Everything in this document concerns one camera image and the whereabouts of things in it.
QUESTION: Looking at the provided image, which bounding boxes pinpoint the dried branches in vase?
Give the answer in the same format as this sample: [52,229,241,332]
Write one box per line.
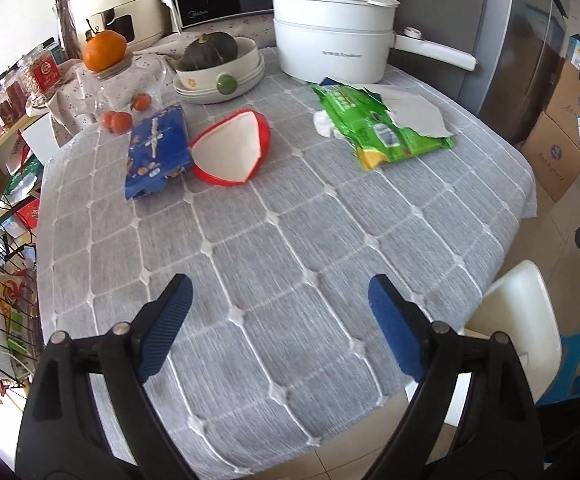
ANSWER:
[37,0,84,61]

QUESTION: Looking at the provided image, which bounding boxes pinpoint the white square trash bin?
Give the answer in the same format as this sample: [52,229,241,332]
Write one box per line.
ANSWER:
[404,259,564,428]

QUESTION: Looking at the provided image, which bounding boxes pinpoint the red white paper bowl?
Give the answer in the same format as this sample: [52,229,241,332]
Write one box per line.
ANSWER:
[190,108,272,186]

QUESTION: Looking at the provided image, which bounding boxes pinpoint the upper cardboard box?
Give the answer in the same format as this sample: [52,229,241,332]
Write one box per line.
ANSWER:
[544,58,580,150]

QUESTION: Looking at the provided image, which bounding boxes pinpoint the torn grey cardboard piece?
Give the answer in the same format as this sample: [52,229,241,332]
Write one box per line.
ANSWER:
[366,84,453,139]

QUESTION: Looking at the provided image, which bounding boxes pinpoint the large orange fruit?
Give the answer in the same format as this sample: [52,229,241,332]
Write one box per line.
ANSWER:
[83,29,127,73]

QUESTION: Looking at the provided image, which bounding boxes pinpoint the clear glass jar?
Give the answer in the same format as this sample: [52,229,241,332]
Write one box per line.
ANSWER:
[75,54,168,122]

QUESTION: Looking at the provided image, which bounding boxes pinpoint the grey checked tablecloth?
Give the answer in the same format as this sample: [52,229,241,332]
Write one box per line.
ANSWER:
[37,48,536,479]

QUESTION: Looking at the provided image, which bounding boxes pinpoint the green snack bag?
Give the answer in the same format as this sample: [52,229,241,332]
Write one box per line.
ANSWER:
[312,82,455,171]

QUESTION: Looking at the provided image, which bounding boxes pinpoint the small tangerine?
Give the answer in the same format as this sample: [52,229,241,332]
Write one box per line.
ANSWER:
[110,112,133,134]
[132,92,152,112]

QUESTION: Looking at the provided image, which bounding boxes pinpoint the black wire rack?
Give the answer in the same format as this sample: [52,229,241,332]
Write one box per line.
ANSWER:
[0,159,46,391]

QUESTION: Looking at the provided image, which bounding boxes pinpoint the dark grey refrigerator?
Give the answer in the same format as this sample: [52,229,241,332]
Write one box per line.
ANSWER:
[389,0,570,143]

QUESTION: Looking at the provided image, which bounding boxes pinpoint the red label spice jar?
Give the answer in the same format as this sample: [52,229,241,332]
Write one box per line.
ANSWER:
[23,49,61,96]

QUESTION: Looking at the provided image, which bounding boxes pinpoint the lower cardboard box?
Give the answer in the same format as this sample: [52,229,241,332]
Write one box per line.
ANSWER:
[521,113,580,202]

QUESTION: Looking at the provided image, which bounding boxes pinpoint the white ceramic bowl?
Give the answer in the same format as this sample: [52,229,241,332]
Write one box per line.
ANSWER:
[173,37,265,104]

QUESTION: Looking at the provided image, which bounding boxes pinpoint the blue snack package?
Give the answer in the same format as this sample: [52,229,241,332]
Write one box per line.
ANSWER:
[124,105,192,200]

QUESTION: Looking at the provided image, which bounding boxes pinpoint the white electric cooking pot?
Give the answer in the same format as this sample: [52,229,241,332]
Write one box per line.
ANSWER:
[272,0,476,84]

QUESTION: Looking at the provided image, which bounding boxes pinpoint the cardboard box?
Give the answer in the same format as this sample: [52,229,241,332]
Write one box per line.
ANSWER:
[521,113,580,202]
[544,58,580,150]

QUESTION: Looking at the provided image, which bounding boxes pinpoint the dark green squash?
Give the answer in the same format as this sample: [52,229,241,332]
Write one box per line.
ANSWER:
[176,32,238,72]

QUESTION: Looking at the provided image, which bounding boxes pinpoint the blue plastic stool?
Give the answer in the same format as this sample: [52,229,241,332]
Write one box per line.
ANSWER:
[536,333,580,406]

